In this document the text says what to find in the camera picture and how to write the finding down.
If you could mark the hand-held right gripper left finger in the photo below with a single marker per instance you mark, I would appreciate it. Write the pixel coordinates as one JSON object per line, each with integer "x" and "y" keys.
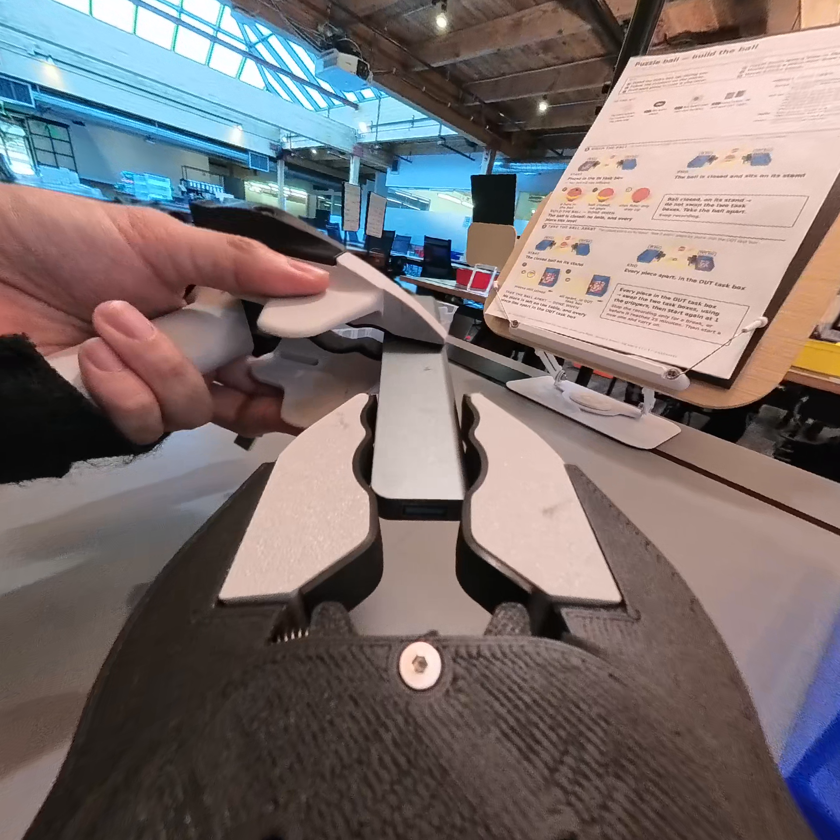
{"x": 308, "y": 512}

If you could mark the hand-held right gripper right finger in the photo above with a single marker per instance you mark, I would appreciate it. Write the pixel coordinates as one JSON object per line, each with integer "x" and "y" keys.
{"x": 531, "y": 518}

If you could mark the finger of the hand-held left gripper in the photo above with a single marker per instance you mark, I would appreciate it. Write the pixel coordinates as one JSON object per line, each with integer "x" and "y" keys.
{"x": 315, "y": 387}
{"x": 387, "y": 295}

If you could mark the slim grey usb hub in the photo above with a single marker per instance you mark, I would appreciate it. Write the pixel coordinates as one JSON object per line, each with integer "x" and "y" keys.
{"x": 417, "y": 426}

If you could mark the grey desk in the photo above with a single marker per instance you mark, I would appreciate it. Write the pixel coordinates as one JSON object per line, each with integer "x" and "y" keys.
{"x": 722, "y": 525}

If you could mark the person's left hand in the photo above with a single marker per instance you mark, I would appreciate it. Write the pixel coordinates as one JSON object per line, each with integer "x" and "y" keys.
{"x": 85, "y": 262}

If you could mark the black office chair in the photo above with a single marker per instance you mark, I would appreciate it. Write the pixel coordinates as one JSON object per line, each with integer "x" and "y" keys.
{"x": 436, "y": 257}

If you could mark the white standing board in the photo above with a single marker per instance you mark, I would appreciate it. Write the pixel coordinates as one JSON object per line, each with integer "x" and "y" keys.
{"x": 376, "y": 214}
{"x": 352, "y": 207}

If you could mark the red box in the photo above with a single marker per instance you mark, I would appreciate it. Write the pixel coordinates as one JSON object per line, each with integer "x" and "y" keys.
{"x": 472, "y": 277}

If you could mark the ceiling projector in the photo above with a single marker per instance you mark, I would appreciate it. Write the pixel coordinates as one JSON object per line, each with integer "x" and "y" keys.
{"x": 341, "y": 69}

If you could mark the printed instruction sheet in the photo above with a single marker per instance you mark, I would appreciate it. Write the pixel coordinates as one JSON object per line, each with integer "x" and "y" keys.
{"x": 682, "y": 216}

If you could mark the yellow bin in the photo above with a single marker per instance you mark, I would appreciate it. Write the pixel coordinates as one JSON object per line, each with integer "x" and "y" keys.
{"x": 817, "y": 358}

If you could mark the instruction sheet on stand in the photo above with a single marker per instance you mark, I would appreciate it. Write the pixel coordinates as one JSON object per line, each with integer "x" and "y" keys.
{"x": 807, "y": 315}

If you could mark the blue plastic bin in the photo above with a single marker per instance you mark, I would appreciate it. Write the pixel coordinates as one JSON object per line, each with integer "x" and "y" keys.
{"x": 814, "y": 754}

